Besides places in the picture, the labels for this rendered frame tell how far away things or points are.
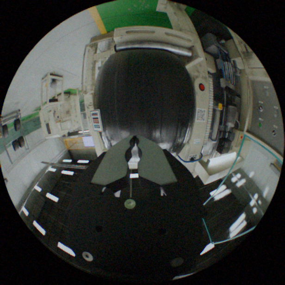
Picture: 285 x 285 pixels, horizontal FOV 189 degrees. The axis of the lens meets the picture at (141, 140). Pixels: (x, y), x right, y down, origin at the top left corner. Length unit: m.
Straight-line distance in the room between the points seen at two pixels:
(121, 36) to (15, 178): 11.18
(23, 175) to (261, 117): 11.97
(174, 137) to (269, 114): 0.63
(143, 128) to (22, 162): 11.15
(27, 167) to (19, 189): 2.56
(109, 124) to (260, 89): 0.80
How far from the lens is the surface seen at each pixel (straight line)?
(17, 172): 11.11
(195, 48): 0.49
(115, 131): 0.21
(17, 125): 5.22
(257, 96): 0.72
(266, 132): 0.69
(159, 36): 0.45
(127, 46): 0.43
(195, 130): 0.53
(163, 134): 0.22
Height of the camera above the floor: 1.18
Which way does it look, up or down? 24 degrees up
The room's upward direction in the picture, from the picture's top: 178 degrees clockwise
